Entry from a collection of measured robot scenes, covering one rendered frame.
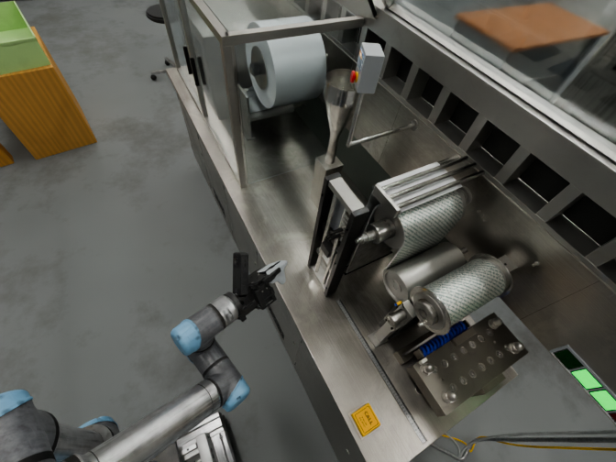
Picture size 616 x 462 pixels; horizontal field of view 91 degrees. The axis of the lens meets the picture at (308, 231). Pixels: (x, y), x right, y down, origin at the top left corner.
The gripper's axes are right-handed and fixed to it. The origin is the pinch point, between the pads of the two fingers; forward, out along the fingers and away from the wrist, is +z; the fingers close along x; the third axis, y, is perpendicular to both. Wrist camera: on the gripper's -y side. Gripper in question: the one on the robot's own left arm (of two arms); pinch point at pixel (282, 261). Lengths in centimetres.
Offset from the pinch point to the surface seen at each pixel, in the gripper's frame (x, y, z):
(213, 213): -167, 6, 60
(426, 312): 33.5, 22.4, 16.7
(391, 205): 28.1, -8.3, 20.6
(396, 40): 15, -52, 67
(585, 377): 64, 54, 40
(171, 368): -117, 72, -27
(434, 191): 33.7, -6.9, 34.0
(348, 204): 19.8, -11.9, 13.5
